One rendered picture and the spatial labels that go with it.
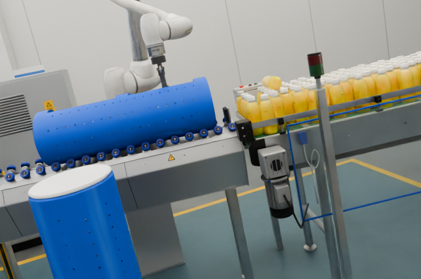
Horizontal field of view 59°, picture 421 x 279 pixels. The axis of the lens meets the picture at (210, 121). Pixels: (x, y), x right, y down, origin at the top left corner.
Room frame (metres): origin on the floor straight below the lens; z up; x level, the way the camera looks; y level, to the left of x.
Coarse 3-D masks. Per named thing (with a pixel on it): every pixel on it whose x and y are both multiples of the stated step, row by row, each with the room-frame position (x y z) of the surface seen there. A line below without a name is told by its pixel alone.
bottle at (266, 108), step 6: (264, 102) 1.81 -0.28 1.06; (270, 102) 1.81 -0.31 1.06; (264, 108) 1.80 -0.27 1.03; (270, 108) 1.80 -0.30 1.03; (264, 114) 1.80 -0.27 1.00; (270, 114) 1.80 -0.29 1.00; (270, 126) 1.80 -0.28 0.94; (276, 126) 1.81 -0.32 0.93; (264, 132) 1.82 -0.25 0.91; (270, 132) 1.80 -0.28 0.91
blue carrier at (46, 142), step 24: (120, 96) 1.90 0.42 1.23; (144, 96) 1.86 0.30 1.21; (168, 96) 1.84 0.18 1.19; (192, 96) 1.83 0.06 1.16; (48, 120) 1.81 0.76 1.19; (72, 120) 1.80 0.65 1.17; (96, 120) 1.79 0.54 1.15; (120, 120) 1.79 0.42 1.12; (144, 120) 1.80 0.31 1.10; (168, 120) 1.81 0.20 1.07; (192, 120) 1.82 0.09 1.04; (48, 144) 1.77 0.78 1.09; (72, 144) 1.78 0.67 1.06; (96, 144) 1.79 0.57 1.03; (120, 144) 1.82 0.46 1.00
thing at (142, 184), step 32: (224, 128) 2.03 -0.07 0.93; (96, 160) 1.91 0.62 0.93; (160, 160) 1.82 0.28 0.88; (192, 160) 1.82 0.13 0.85; (224, 160) 1.83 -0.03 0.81; (0, 192) 1.77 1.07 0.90; (128, 192) 1.82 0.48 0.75; (160, 192) 1.84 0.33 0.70; (192, 192) 1.87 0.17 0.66; (0, 224) 1.78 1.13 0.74; (32, 224) 1.80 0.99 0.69
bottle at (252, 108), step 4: (252, 100) 1.84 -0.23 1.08; (248, 104) 1.85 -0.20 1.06; (252, 104) 1.83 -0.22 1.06; (256, 104) 1.84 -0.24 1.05; (248, 108) 1.84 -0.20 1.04; (252, 108) 1.83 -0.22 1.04; (256, 108) 1.83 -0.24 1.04; (248, 112) 1.84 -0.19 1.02; (252, 112) 1.83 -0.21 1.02; (256, 112) 1.83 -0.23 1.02; (248, 116) 1.85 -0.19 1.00; (252, 116) 1.83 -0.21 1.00; (256, 116) 1.83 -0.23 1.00; (260, 116) 1.84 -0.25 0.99; (252, 120) 1.83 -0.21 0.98; (256, 120) 1.83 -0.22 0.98; (260, 120) 1.83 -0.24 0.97; (260, 128) 1.83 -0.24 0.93; (256, 132) 1.83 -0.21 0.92; (260, 132) 1.83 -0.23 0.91
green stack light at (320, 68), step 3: (321, 63) 1.62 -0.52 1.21; (309, 66) 1.63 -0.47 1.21; (312, 66) 1.62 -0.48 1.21; (315, 66) 1.61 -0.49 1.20; (318, 66) 1.61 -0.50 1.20; (321, 66) 1.61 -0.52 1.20; (309, 69) 1.63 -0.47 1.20; (312, 69) 1.62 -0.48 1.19; (315, 69) 1.61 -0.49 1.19; (318, 69) 1.61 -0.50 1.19; (321, 69) 1.61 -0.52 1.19; (309, 72) 1.64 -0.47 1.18; (312, 72) 1.62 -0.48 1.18; (315, 72) 1.61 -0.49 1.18; (318, 72) 1.61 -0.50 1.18; (321, 72) 1.61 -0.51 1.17; (324, 72) 1.62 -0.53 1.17; (309, 75) 1.64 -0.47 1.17; (312, 75) 1.62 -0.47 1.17; (315, 75) 1.61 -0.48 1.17; (318, 75) 1.61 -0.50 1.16
